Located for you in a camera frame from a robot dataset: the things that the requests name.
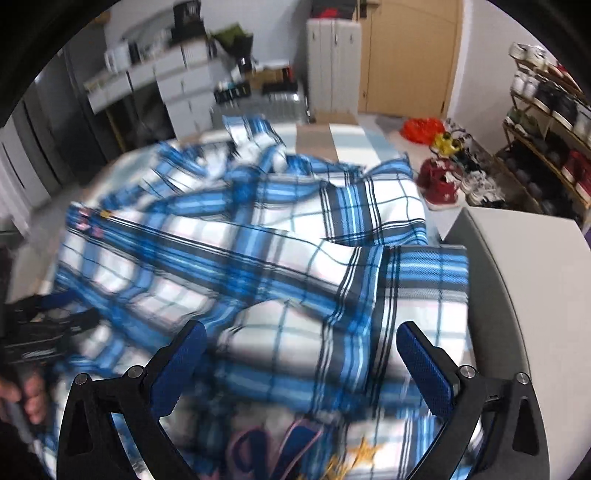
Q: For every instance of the person's left hand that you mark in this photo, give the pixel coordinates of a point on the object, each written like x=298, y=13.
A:
x=30, y=397

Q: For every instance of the white drawer desk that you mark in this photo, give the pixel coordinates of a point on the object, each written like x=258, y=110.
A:
x=180, y=87

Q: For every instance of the wooden shoe rack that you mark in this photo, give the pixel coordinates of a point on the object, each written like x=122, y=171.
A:
x=545, y=138

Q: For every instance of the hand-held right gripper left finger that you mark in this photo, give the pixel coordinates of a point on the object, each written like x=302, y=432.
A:
x=178, y=369

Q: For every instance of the blue plaid shirt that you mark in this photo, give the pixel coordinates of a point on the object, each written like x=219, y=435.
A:
x=277, y=258

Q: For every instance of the grey low table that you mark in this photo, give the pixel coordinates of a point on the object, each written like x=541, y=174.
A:
x=531, y=277

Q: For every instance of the yellow bag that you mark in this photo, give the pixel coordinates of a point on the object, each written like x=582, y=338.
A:
x=445, y=144

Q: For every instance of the red cloth item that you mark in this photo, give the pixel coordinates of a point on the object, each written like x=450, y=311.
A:
x=325, y=11

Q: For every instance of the pile of sneakers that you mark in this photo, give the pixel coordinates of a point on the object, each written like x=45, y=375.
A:
x=480, y=184

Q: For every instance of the dark green plant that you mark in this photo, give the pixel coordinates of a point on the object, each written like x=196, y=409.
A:
x=231, y=41

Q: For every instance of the dark grey wardrobe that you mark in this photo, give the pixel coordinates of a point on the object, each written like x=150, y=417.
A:
x=60, y=138

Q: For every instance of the white metal locker cabinet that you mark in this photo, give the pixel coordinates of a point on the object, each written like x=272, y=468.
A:
x=332, y=69

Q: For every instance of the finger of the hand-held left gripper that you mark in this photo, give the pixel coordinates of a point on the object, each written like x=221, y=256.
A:
x=55, y=301
x=81, y=321

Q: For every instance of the cardboard box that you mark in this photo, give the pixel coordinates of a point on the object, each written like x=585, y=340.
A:
x=272, y=76

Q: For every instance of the red sneakers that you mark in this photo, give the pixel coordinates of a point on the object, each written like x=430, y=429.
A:
x=441, y=180

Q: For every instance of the grey plastic storage bin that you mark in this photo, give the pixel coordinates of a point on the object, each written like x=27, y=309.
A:
x=268, y=108

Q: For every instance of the black box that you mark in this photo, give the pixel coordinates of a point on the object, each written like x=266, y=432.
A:
x=189, y=21

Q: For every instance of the wooden door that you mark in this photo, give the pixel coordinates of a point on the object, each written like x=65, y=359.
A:
x=406, y=55

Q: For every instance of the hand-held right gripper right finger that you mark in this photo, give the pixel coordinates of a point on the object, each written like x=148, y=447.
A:
x=425, y=369

